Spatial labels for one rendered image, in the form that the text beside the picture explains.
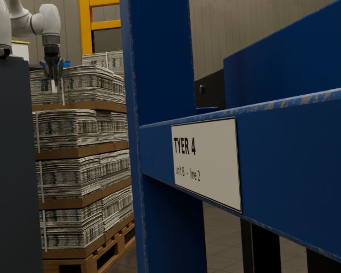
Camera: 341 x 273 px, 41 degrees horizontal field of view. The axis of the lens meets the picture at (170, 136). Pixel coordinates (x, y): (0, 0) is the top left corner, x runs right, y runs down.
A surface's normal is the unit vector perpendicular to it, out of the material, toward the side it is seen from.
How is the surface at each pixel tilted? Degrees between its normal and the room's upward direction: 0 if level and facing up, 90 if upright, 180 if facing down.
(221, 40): 90
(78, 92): 90
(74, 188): 90
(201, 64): 90
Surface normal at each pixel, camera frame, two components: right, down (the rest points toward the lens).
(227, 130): -0.97, 0.07
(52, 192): -0.15, 0.03
